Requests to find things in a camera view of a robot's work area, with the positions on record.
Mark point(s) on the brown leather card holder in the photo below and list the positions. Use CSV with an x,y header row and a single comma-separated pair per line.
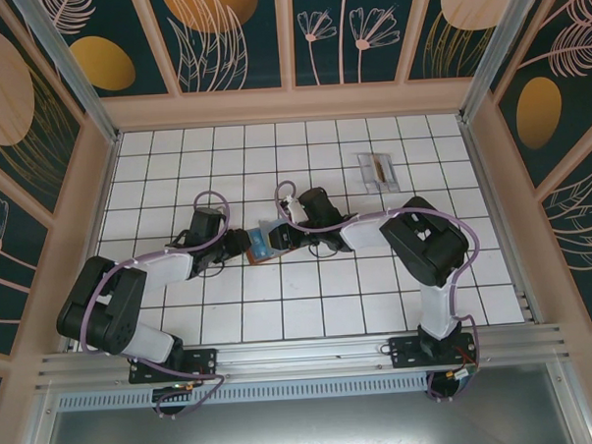
x,y
254,259

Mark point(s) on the aluminium mounting rail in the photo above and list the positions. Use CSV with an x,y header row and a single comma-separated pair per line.
x,y
301,352

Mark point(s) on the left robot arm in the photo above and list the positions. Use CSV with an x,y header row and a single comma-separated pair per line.
x,y
165,269

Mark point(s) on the aluminium side rail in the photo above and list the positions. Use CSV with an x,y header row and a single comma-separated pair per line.
x,y
71,335
525,305

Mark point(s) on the aluminium frame post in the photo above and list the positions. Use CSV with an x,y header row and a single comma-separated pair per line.
x,y
501,51
68,69

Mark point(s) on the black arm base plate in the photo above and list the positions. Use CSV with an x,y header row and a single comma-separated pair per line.
x,y
405,357
204,361

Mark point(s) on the clear acrylic card stand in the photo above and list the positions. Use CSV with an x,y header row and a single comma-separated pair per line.
x,y
368,179

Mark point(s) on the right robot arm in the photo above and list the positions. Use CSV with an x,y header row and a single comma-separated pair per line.
x,y
365,231

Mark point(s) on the grey metal panel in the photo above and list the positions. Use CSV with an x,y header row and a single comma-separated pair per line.
x,y
305,428

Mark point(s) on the small green circuit board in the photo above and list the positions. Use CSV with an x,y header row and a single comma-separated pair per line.
x,y
462,373

